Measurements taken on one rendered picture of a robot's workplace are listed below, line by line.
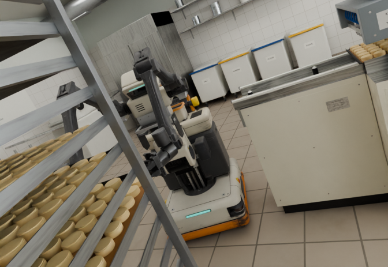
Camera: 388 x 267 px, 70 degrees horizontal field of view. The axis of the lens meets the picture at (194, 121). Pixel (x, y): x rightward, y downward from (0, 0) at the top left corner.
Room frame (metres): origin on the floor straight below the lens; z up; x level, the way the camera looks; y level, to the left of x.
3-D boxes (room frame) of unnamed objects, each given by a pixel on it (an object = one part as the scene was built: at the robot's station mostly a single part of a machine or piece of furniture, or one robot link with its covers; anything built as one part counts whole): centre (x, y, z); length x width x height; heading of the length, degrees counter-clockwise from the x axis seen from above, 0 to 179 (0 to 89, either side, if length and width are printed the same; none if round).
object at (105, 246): (0.61, 0.33, 0.97); 0.05 x 0.05 x 0.02
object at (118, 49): (6.02, 0.38, 1.02); 1.40 x 0.91 x 2.05; 62
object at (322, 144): (1.64, -0.67, 0.45); 0.70 x 0.34 x 0.90; 64
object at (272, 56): (5.01, -1.80, 0.39); 0.64 x 0.54 x 0.77; 151
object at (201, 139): (1.85, 0.14, 0.61); 0.28 x 0.27 x 0.25; 77
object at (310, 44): (4.71, -2.38, 0.39); 0.64 x 0.54 x 0.77; 149
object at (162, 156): (1.00, 0.18, 0.98); 0.07 x 0.07 x 0.10; 47
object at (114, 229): (0.66, 0.31, 0.97); 0.05 x 0.05 x 0.02
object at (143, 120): (1.74, 0.23, 0.92); 0.28 x 0.16 x 0.22; 77
